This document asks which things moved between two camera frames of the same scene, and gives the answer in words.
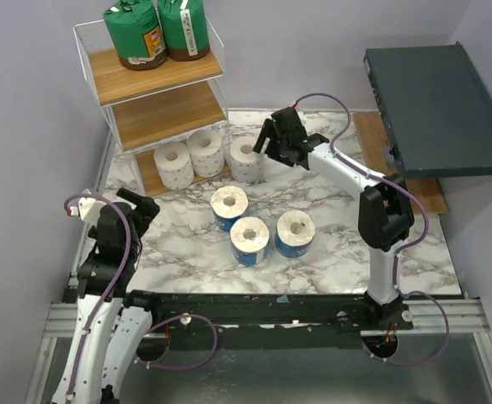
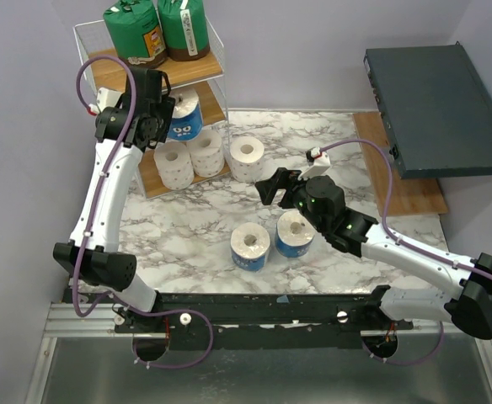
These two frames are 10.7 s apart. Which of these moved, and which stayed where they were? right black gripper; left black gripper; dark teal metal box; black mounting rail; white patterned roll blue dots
Moved: right black gripper; left black gripper
Stayed: white patterned roll blue dots; black mounting rail; dark teal metal box
